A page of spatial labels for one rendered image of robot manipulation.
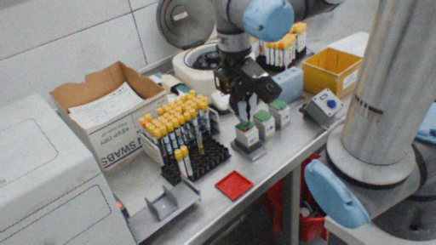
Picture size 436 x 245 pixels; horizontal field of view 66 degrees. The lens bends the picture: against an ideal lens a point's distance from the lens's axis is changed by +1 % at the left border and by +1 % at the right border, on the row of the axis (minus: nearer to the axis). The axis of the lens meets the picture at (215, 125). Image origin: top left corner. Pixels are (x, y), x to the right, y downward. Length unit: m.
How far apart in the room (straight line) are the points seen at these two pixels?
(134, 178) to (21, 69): 0.48
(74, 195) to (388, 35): 0.48
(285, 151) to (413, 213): 0.35
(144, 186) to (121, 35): 0.57
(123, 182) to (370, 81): 0.68
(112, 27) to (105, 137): 0.44
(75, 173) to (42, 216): 0.08
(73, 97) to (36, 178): 0.63
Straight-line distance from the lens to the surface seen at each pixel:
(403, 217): 0.70
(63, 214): 0.59
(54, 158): 0.57
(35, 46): 1.14
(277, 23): 0.60
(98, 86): 1.16
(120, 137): 0.93
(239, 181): 0.83
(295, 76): 1.03
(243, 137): 0.87
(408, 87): 0.40
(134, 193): 0.88
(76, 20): 1.16
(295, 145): 0.93
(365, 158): 0.48
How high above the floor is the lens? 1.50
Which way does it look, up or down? 38 degrees down
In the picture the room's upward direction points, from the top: 9 degrees counter-clockwise
